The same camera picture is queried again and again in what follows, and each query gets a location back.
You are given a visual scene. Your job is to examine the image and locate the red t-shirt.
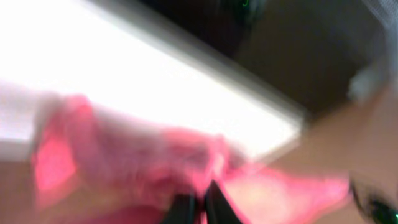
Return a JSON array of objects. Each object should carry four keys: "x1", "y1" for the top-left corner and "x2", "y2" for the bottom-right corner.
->
[{"x1": 32, "y1": 96, "x2": 350, "y2": 223}]

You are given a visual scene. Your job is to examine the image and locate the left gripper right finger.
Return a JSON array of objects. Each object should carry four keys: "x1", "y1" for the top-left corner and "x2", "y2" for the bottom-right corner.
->
[{"x1": 205, "y1": 180, "x2": 242, "y2": 224}]

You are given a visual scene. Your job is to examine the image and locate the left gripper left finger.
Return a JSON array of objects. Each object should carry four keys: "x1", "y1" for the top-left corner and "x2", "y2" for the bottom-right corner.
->
[{"x1": 160, "y1": 195, "x2": 197, "y2": 224}]

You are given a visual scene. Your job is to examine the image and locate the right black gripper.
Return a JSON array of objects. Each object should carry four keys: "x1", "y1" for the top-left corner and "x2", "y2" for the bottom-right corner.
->
[{"x1": 349, "y1": 178, "x2": 397, "y2": 224}]

